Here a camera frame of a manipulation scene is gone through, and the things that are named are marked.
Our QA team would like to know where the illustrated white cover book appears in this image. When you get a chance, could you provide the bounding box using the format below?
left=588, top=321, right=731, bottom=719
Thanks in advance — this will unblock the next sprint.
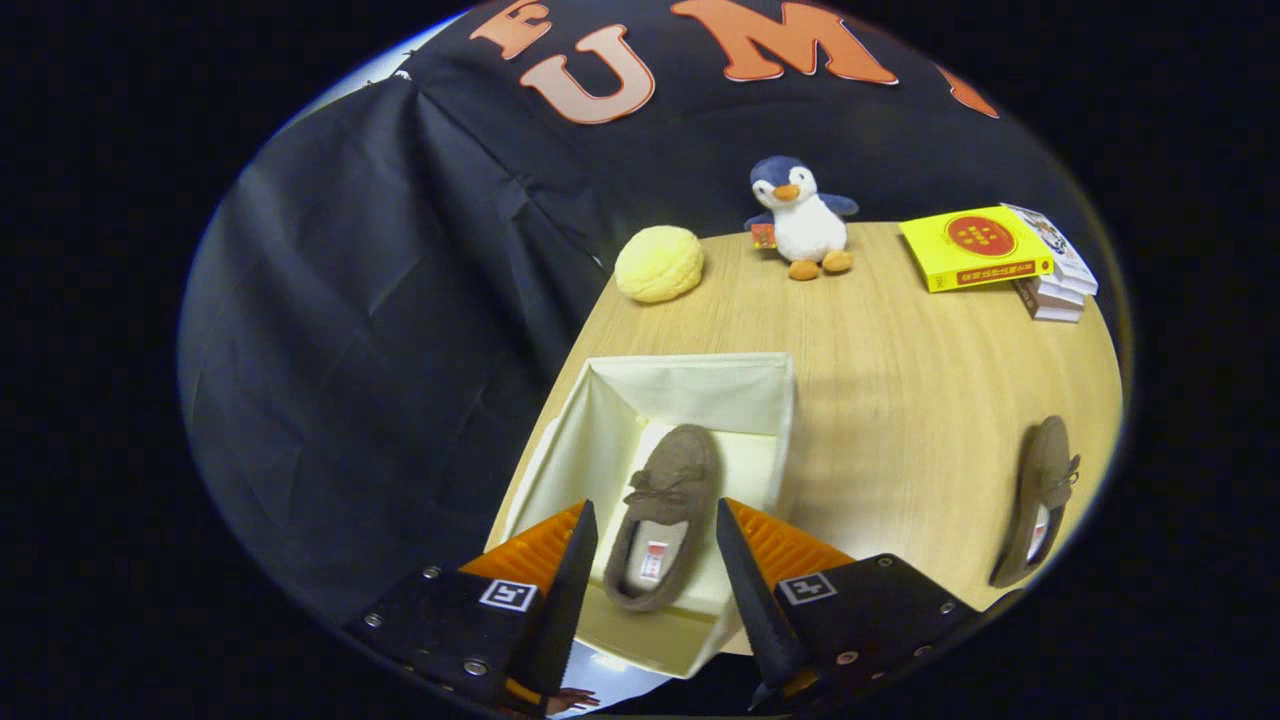
left=1003, top=203, right=1099, bottom=296

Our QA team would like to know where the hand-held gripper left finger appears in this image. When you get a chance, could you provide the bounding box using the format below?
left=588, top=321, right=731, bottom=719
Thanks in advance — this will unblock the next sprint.
left=343, top=498, right=601, bottom=716

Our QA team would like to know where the penguin plush toy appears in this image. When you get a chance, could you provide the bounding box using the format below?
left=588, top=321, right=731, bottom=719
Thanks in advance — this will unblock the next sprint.
left=744, top=155, right=861, bottom=282

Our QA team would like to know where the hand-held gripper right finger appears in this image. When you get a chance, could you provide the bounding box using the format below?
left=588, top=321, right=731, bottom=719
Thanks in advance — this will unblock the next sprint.
left=714, top=497, right=986, bottom=713

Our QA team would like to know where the yellow round plush bun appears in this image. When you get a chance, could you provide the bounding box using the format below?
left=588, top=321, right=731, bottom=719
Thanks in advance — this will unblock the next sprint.
left=614, top=225, right=705, bottom=304

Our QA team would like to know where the cream fabric storage box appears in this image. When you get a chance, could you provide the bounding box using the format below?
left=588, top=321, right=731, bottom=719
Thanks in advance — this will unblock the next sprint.
left=485, top=352, right=798, bottom=681

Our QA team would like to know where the yellow book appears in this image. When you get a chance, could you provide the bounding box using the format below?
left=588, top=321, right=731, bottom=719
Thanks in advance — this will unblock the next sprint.
left=898, top=205, right=1055, bottom=294

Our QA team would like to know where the brown suede moccasin shoe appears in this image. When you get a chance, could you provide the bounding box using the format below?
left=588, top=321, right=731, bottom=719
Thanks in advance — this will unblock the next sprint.
left=988, top=415, right=1083, bottom=589
left=602, top=424, right=723, bottom=613

